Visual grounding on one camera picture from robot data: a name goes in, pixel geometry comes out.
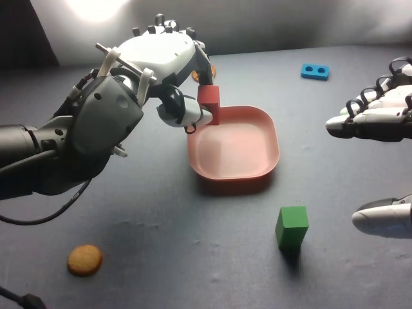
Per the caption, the black cable with plug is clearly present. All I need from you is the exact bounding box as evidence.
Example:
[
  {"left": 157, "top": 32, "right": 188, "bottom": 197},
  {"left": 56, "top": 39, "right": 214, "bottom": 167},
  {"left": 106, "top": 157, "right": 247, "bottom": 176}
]
[{"left": 0, "top": 285, "right": 49, "bottom": 309}]

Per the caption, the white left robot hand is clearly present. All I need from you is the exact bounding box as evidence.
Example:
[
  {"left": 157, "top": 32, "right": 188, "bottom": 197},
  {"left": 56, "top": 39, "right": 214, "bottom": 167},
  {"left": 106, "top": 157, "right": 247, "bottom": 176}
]
[{"left": 111, "top": 13, "right": 223, "bottom": 135}]

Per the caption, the tan round biscuit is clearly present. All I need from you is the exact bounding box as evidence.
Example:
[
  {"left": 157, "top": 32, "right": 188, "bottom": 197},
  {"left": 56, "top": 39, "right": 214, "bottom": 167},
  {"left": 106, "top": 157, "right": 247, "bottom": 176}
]
[{"left": 66, "top": 244, "right": 104, "bottom": 276}]

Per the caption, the grey table cloth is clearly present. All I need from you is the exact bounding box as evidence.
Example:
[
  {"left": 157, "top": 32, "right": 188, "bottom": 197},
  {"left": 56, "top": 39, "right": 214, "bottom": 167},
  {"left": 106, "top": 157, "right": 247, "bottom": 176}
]
[{"left": 0, "top": 44, "right": 412, "bottom": 309}]

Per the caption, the white backdrop sheet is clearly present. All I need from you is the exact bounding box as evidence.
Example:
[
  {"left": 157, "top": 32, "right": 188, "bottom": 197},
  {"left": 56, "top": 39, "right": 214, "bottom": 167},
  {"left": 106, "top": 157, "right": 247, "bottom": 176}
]
[{"left": 28, "top": 0, "right": 412, "bottom": 68}]

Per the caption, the blue two-hole brick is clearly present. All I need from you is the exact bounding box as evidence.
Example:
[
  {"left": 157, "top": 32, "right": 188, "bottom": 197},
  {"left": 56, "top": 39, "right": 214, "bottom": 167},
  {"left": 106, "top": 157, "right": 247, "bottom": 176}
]
[{"left": 301, "top": 63, "right": 330, "bottom": 80}]

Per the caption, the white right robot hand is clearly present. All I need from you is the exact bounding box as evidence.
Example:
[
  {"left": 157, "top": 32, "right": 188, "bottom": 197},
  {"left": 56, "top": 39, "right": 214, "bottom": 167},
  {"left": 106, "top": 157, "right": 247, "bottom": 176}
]
[{"left": 324, "top": 57, "right": 412, "bottom": 239}]

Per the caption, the red rectangular block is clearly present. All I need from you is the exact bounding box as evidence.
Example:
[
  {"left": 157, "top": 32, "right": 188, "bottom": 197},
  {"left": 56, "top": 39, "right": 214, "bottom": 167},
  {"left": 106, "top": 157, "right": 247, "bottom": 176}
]
[{"left": 197, "top": 85, "right": 222, "bottom": 126}]

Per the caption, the green rectangular block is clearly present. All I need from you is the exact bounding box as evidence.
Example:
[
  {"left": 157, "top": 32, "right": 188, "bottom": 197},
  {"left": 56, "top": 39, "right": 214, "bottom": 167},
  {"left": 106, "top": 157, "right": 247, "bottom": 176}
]
[{"left": 275, "top": 205, "right": 309, "bottom": 250}]

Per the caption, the pink square tray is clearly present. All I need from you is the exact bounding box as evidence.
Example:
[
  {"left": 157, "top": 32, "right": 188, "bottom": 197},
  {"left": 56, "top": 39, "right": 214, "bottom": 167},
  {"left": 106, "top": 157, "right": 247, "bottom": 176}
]
[{"left": 187, "top": 105, "right": 279, "bottom": 182}]

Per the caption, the dark backdrop panel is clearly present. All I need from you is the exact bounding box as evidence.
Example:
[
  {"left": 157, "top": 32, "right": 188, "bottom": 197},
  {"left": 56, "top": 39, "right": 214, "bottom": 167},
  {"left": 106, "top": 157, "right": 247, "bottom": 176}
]
[{"left": 0, "top": 0, "right": 61, "bottom": 69}]

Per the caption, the orange-brown round cookie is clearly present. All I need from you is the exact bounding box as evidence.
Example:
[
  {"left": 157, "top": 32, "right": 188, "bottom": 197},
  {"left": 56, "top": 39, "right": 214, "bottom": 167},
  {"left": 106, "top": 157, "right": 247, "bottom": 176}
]
[{"left": 192, "top": 64, "right": 216, "bottom": 84}]

